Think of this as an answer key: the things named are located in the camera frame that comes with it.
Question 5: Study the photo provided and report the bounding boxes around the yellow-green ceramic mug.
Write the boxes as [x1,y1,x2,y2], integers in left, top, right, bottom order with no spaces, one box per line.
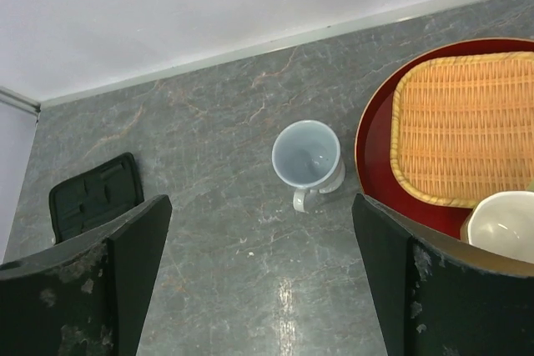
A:
[461,190,533,263]

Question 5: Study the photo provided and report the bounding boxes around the pale blue footed mug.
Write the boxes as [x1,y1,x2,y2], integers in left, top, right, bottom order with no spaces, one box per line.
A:
[271,120,345,213]

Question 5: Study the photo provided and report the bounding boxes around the black zippered tool case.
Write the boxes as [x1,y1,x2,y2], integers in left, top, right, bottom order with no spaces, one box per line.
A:
[48,153,144,244]

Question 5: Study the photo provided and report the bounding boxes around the round red lacquer tray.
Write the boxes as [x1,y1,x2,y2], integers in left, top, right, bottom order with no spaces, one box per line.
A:
[354,37,534,275]

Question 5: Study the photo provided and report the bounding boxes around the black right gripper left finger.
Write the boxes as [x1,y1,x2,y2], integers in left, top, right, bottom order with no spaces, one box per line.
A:
[1,195,173,355]

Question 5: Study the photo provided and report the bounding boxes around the woven bamboo basket tray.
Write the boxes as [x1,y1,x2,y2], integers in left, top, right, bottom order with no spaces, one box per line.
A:
[390,52,533,208]

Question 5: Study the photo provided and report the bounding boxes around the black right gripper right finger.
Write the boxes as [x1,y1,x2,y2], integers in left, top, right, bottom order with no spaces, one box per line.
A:
[352,193,533,355]

